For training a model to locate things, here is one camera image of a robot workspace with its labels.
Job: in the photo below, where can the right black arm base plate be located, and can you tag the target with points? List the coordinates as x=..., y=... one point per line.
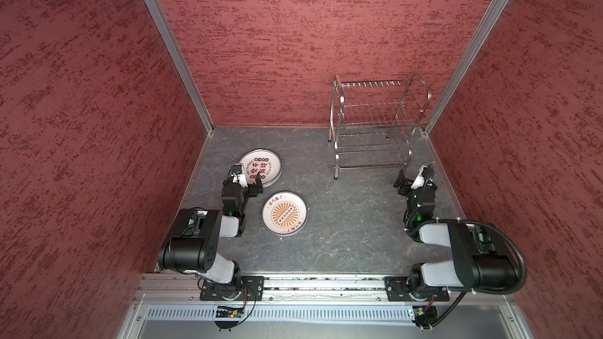
x=399, y=289

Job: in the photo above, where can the right small circuit board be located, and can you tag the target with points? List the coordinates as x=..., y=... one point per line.
x=425, y=316

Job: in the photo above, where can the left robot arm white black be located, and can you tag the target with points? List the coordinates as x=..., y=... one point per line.
x=191, y=245

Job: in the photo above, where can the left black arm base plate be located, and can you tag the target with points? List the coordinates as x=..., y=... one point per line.
x=243, y=288

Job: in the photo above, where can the left aluminium corner post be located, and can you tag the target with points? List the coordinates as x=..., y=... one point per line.
x=161, y=22

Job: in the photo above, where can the right aluminium corner post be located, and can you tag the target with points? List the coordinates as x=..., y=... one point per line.
x=483, y=30

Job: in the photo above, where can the aluminium mounting rail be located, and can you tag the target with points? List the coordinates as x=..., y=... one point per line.
x=284, y=288

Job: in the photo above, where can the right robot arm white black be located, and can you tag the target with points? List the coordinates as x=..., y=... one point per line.
x=484, y=259

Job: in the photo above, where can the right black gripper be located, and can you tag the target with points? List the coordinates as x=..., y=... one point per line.
x=406, y=184

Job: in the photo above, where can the left small circuit board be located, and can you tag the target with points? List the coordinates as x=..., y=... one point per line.
x=230, y=313

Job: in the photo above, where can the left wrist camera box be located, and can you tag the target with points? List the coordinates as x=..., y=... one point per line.
x=238, y=174

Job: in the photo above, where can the aluminium corner post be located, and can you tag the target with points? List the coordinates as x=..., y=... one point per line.
x=483, y=30
x=161, y=22

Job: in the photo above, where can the chrome wire dish rack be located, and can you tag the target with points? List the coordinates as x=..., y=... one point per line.
x=372, y=123

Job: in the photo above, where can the small circuit board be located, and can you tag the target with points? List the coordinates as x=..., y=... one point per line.
x=230, y=313
x=425, y=316

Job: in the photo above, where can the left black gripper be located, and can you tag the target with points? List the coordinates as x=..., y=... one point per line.
x=255, y=188

